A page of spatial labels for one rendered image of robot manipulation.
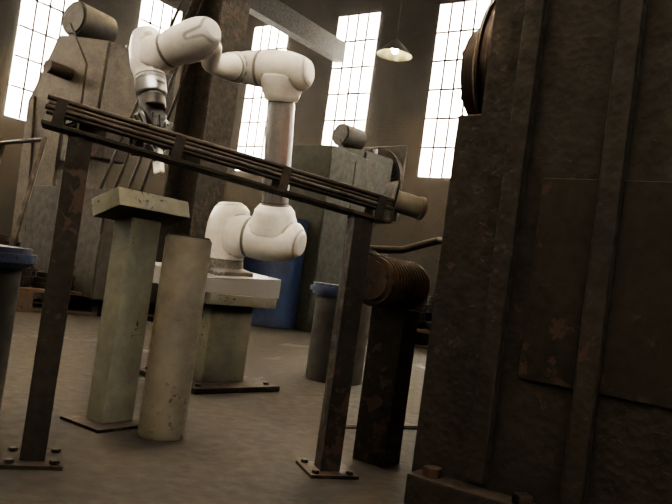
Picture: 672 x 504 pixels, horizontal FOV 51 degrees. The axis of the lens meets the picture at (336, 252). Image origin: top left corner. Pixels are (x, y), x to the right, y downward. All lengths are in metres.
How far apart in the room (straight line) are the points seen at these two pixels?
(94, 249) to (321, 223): 1.81
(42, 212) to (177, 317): 3.56
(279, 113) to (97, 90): 4.75
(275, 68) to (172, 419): 1.27
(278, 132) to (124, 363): 1.03
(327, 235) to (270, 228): 3.11
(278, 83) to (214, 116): 2.46
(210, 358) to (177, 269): 0.88
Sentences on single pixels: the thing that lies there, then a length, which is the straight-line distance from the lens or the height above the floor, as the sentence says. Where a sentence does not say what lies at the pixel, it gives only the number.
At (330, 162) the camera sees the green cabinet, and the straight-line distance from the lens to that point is 5.64.
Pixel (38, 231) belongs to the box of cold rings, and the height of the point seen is 0.50.
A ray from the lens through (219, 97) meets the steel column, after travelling 5.00.
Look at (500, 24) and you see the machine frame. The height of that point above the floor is 1.07.
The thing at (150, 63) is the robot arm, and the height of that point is 0.99.
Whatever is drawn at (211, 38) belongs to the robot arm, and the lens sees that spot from 2.06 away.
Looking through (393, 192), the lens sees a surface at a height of 0.69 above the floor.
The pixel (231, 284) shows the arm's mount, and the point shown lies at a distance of 2.60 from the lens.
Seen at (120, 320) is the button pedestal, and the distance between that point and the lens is 1.92.
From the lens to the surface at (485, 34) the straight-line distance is 2.00.
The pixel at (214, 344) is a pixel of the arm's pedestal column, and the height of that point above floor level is 0.16.
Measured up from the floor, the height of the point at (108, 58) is 2.21.
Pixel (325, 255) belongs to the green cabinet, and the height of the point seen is 0.62.
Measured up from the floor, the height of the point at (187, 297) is 0.36.
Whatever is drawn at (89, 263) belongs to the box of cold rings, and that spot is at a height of 0.34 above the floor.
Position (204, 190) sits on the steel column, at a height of 0.93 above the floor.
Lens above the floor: 0.47
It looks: 2 degrees up
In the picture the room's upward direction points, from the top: 8 degrees clockwise
